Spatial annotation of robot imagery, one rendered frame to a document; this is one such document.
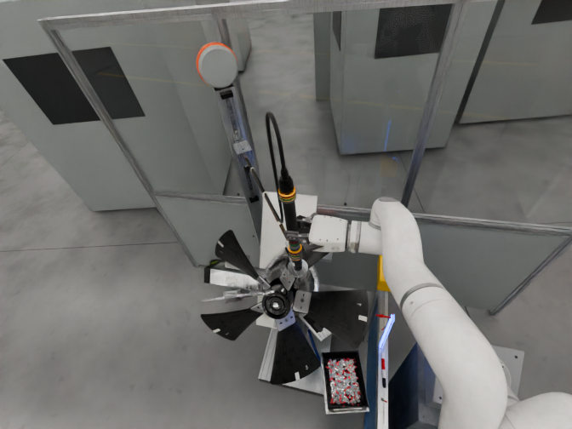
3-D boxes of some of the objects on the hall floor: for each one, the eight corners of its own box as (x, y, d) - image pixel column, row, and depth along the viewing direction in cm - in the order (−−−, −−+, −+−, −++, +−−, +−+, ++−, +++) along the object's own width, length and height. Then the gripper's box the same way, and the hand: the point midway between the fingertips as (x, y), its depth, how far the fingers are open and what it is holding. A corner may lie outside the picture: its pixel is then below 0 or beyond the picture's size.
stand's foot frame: (280, 300, 242) (279, 296, 237) (334, 310, 232) (334, 306, 226) (260, 380, 203) (258, 378, 197) (323, 397, 192) (323, 394, 186)
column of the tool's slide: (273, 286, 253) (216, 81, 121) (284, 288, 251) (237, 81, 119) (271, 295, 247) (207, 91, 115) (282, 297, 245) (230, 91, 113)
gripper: (354, 204, 80) (291, 198, 84) (349, 253, 69) (277, 243, 73) (352, 222, 85) (293, 215, 90) (347, 269, 75) (281, 260, 79)
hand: (293, 229), depth 81 cm, fingers closed on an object, 4 cm apart
